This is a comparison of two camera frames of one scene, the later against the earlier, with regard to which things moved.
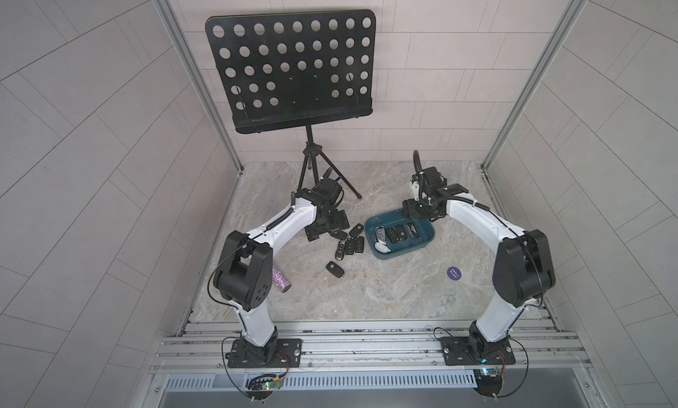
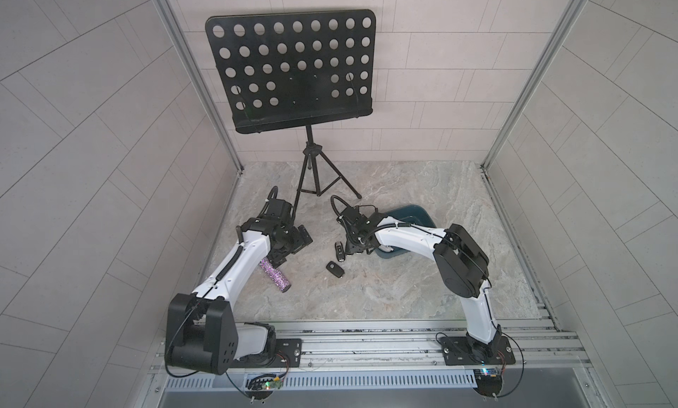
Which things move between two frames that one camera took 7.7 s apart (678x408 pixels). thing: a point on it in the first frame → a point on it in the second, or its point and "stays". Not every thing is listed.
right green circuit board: x=489 y=381 stays
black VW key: x=335 y=269 stays
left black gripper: x=313 y=231 → x=298 y=242
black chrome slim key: x=341 y=250 stays
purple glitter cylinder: x=280 y=279 stays
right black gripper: x=409 y=209 → x=350 y=245
